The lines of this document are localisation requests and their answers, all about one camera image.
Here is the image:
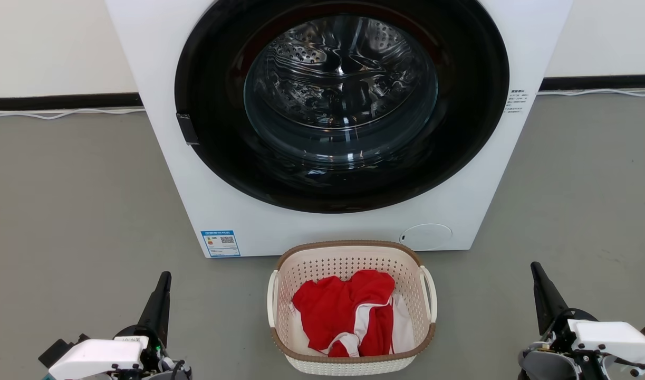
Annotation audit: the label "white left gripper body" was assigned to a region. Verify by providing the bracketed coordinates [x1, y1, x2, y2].
[48, 325, 167, 380]

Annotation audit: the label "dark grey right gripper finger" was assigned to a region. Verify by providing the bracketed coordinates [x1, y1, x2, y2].
[531, 262, 569, 336]

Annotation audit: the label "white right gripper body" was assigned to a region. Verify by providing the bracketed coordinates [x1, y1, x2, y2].
[553, 309, 645, 366]

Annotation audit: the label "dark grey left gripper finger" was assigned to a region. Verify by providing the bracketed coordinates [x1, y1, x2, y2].
[138, 271, 172, 346]

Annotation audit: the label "cream perforated laundry basket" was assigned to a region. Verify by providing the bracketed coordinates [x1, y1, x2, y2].
[267, 240, 438, 376]

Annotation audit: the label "blue energy label sticker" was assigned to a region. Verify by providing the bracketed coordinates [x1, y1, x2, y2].
[200, 230, 241, 258]

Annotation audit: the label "round white filter cover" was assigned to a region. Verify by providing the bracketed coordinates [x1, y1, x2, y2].
[399, 223, 453, 251]

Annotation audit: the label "white garment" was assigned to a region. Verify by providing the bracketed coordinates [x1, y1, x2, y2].
[291, 293, 415, 357]

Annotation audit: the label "red garment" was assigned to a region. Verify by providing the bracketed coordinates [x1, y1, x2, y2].
[292, 270, 396, 358]

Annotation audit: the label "black round washer door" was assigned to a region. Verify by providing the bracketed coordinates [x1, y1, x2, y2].
[175, 0, 510, 214]

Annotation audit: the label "small printed text sticker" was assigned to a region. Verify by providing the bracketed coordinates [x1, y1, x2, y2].
[504, 89, 528, 114]

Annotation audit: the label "white front-load washing machine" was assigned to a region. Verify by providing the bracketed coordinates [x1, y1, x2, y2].
[105, 0, 573, 258]

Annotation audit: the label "thin black right gripper cable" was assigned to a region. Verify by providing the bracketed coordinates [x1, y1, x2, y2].
[599, 353, 645, 371]

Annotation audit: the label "black door latch handle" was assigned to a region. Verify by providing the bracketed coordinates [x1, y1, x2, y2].
[176, 112, 200, 146]

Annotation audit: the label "white floor cable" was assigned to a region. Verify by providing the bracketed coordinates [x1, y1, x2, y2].
[537, 88, 645, 98]
[0, 107, 145, 120]

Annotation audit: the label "black wall baseboard strip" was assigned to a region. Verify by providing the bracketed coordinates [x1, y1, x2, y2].
[540, 74, 645, 91]
[0, 93, 142, 111]

